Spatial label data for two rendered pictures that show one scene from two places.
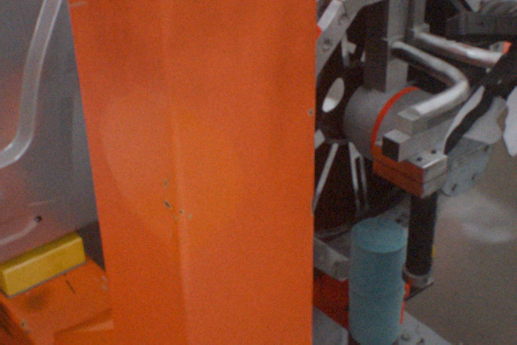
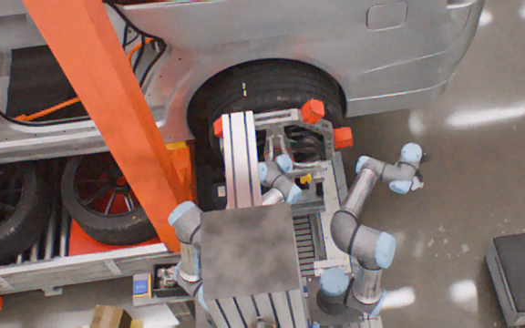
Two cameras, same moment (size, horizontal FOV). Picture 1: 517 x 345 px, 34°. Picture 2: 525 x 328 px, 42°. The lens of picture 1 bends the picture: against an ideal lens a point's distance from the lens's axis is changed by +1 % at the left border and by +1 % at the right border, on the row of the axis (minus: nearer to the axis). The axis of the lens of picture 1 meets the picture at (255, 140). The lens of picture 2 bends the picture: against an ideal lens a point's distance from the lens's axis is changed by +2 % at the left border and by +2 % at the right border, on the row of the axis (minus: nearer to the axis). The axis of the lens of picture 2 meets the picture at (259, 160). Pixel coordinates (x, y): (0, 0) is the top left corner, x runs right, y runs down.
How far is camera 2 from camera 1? 2.50 m
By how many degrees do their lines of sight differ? 41
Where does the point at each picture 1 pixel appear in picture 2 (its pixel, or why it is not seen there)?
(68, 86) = (176, 113)
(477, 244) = not seen: hidden behind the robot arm
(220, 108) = (144, 189)
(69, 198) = (179, 134)
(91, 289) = (182, 158)
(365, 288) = not seen: hidden behind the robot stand
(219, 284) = (152, 210)
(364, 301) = not seen: hidden behind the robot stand
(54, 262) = (176, 146)
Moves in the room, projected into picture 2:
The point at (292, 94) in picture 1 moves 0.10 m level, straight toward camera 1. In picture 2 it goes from (164, 189) to (149, 207)
